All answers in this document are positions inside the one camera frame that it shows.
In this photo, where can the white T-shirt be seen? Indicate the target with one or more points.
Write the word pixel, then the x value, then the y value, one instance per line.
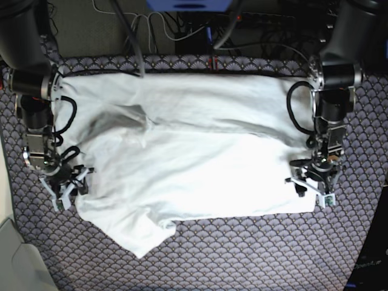
pixel 180 147

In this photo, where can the patterned purple table cloth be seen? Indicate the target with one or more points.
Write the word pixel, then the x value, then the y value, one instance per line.
pixel 310 251

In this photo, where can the red table clamp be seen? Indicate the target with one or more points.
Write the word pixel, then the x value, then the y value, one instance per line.
pixel 213 63

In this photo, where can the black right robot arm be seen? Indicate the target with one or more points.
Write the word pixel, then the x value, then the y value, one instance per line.
pixel 35 79

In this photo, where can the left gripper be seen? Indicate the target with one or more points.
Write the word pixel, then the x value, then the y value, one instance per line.
pixel 318 176

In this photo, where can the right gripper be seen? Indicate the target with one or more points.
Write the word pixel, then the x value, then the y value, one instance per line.
pixel 65 183

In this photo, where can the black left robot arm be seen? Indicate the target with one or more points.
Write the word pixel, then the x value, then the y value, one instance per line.
pixel 334 74

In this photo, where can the black case with logo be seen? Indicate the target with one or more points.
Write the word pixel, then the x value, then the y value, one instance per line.
pixel 370 271

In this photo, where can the black power adapter box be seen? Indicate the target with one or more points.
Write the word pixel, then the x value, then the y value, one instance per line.
pixel 196 44

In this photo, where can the blue box overhead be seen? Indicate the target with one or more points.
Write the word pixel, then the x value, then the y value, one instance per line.
pixel 189 5

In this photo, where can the black power strip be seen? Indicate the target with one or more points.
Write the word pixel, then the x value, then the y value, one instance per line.
pixel 265 18

